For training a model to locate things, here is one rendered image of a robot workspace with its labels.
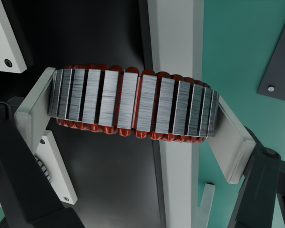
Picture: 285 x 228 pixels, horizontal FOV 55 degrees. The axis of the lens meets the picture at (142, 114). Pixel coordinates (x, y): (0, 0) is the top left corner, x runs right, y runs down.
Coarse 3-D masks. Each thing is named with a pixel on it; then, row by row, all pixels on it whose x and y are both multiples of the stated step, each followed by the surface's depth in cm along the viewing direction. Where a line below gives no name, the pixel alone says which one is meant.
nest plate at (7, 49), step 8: (0, 0) 27; (0, 8) 27; (0, 16) 27; (0, 24) 27; (8, 24) 28; (0, 32) 28; (8, 32) 28; (0, 40) 29; (8, 40) 28; (16, 40) 29; (0, 48) 29; (8, 48) 29; (16, 48) 29; (0, 56) 30; (8, 56) 30; (16, 56) 30; (0, 64) 31; (8, 64) 30; (16, 64) 30; (24, 64) 31; (16, 72) 31
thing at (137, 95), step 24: (72, 72) 15; (96, 72) 14; (120, 72) 14; (144, 72) 14; (72, 96) 15; (96, 96) 14; (120, 96) 14; (144, 96) 14; (168, 96) 14; (192, 96) 15; (216, 96) 16; (72, 120) 14; (96, 120) 14; (120, 120) 14; (144, 120) 14; (168, 120) 14; (192, 120) 15
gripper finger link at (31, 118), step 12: (48, 72) 18; (36, 84) 16; (48, 84) 17; (36, 96) 15; (48, 96) 17; (24, 108) 13; (36, 108) 14; (48, 108) 17; (24, 120) 13; (36, 120) 14; (48, 120) 18; (24, 132) 13; (36, 132) 15; (36, 144) 15
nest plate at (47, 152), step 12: (48, 132) 37; (48, 144) 37; (36, 156) 40; (48, 156) 39; (60, 156) 39; (48, 168) 41; (60, 168) 40; (60, 180) 42; (60, 192) 44; (72, 192) 44
